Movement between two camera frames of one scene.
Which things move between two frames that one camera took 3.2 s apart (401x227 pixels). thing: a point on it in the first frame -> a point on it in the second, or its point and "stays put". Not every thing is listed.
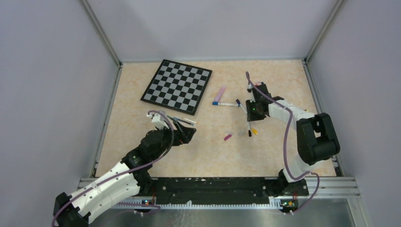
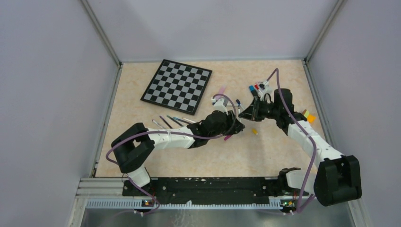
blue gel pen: [182, 121] stays put
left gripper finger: [185, 134] -> [238, 127]
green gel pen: [171, 118] stays put
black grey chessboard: [177, 86] stays put
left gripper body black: [175, 140] -> [227, 126]
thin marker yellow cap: [189, 120] stays put
